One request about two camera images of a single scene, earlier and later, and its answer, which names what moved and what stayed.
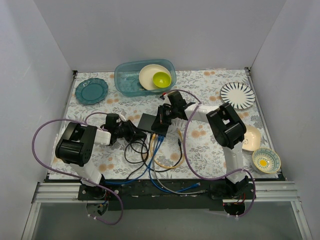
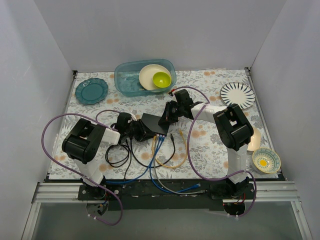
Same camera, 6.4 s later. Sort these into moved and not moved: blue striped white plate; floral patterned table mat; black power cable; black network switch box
Moved: black power cable
Not moved: floral patterned table mat; black network switch box; blue striped white plate
